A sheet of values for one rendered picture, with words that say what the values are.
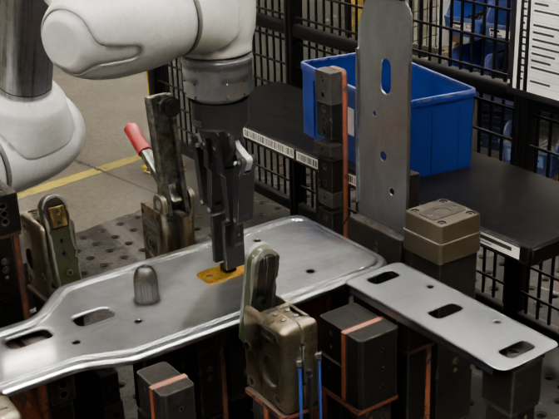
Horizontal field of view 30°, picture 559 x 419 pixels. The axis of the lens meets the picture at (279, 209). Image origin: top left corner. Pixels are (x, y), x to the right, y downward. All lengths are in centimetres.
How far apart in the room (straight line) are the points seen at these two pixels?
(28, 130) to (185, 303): 70
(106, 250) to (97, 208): 209
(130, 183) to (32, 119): 264
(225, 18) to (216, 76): 8
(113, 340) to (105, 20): 39
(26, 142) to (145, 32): 84
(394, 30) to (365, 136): 18
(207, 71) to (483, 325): 46
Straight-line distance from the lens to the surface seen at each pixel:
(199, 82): 130
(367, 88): 152
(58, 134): 201
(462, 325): 130
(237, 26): 127
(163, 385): 121
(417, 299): 135
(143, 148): 156
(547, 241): 146
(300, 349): 122
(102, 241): 230
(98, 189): 455
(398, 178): 151
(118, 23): 115
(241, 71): 130
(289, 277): 141
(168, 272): 145
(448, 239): 144
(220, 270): 143
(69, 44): 115
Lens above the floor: 163
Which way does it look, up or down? 23 degrees down
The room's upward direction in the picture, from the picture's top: 2 degrees counter-clockwise
